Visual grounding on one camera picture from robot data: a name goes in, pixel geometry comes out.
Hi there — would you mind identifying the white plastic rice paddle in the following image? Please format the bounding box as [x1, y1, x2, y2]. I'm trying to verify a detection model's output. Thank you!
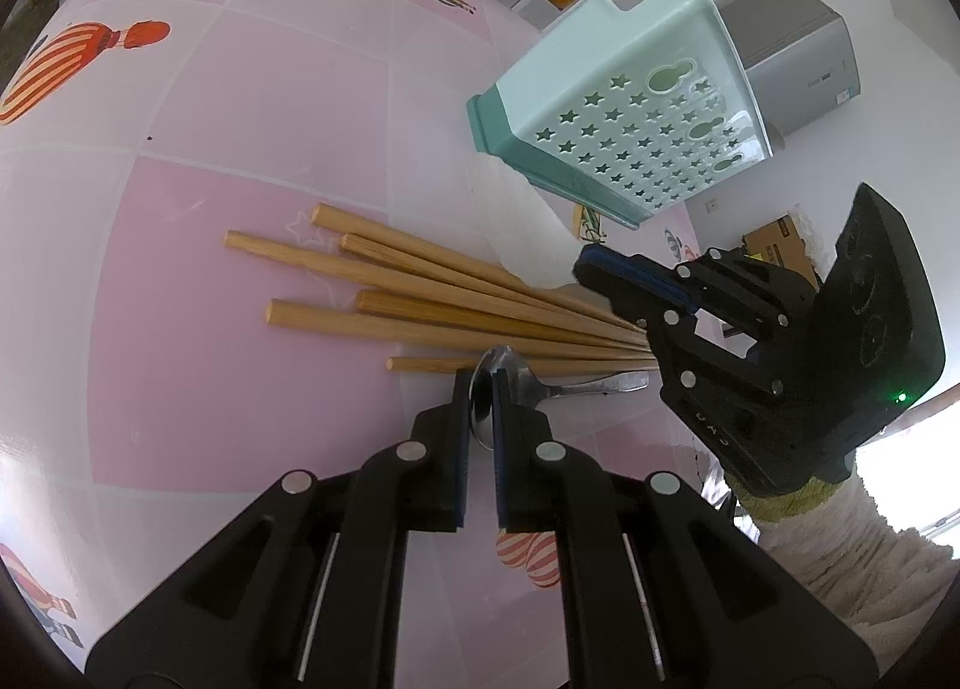
[466, 152, 583, 289]

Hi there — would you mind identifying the small dark metal spoon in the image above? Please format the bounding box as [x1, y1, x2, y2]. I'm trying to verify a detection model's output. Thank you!
[469, 346, 651, 452]

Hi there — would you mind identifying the mint green utensil holder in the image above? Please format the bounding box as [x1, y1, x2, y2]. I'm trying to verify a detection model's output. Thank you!
[467, 0, 773, 227]

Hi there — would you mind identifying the silver refrigerator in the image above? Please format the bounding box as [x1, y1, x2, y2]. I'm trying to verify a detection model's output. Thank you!
[721, 0, 861, 151]

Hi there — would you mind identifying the cardboard box by wall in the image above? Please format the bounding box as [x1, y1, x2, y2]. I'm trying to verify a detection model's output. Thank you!
[742, 214, 822, 289]

